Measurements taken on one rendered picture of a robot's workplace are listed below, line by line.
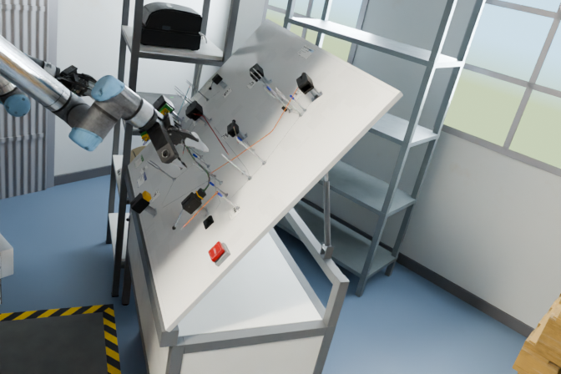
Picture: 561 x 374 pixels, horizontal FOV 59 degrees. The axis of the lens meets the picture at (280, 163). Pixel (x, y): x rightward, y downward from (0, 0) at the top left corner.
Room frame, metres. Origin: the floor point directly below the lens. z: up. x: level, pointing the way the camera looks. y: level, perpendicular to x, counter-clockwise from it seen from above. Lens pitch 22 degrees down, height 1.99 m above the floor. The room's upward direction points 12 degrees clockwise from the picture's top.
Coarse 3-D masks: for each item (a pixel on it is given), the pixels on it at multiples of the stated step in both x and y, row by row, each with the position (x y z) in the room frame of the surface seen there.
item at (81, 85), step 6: (60, 78) 1.69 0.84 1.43; (66, 78) 1.72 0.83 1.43; (72, 78) 1.73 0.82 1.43; (78, 78) 1.74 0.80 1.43; (84, 78) 1.77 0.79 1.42; (66, 84) 1.70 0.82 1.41; (72, 84) 1.70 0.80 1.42; (78, 84) 1.71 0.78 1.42; (84, 84) 1.72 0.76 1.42; (72, 90) 1.70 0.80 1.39; (78, 90) 1.73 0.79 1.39; (84, 90) 1.72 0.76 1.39
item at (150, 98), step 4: (136, 92) 2.67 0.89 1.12; (140, 92) 2.69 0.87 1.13; (144, 92) 2.70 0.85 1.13; (140, 96) 2.61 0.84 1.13; (144, 96) 2.63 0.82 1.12; (148, 96) 2.64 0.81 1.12; (152, 96) 2.66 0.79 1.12; (156, 96) 2.67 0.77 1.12; (164, 96) 2.71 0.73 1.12; (168, 96) 2.72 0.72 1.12; (172, 96) 2.74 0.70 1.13; (176, 96) 2.75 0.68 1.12; (148, 100) 2.57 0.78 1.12; (152, 100) 2.59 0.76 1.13; (172, 100) 2.66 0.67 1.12; (176, 100) 2.68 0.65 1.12; (180, 100) 2.69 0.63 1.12; (152, 104) 2.52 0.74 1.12; (176, 104) 2.60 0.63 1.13; (180, 104) 2.62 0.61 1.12; (184, 104) 2.63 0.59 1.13; (176, 108) 2.55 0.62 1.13; (176, 112) 2.48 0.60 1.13
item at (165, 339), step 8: (128, 168) 2.23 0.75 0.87; (128, 176) 2.14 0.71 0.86; (128, 184) 2.10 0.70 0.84; (128, 192) 2.08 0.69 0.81; (136, 216) 1.80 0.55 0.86; (136, 224) 1.78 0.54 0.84; (136, 232) 1.76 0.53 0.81; (144, 240) 1.64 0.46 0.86; (144, 248) 1.59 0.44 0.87; (144, 256) 1.54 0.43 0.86; (144, 264) 1.53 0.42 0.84; (144, 272) 1.51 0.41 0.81; (152, 280) 1.41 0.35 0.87; (152, 288) 1.37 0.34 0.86; (152, 296) 1.35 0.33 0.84; (152, 304) 1.34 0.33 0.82; (160, 312) 1.26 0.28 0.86; (160, 320) 1.23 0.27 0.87; (160, 328) 1.20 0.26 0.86; (176, 328) 1.21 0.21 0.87; (160, 336) 1.19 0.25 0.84; (168, 336) 1.19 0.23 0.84; (176, 336) 1.20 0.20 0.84; (160, 344) 1.18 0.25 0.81; (168, 344) 1.19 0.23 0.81; (176, 344) 1.20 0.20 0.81
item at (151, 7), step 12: (144, 12) 2.49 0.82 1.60; (156, 12) 2.40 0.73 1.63; (168, 12) 2.42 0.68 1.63; (180, 12) 2.46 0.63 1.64; (192, 12) 2.52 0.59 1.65; (144, 24) 2.38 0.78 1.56; (156, 24) 2.40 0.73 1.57; (168, 24) 2.43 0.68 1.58; (180, 24) 2.45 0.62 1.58; (192, 24) 2.48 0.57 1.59; (144, 36) 2.37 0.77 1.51; (156, 36) 2.40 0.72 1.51; (168, 36) 2.43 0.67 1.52; (180, 36) 2.45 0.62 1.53; (192, 36) 2.48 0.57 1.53; (192, 48) 2.49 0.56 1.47
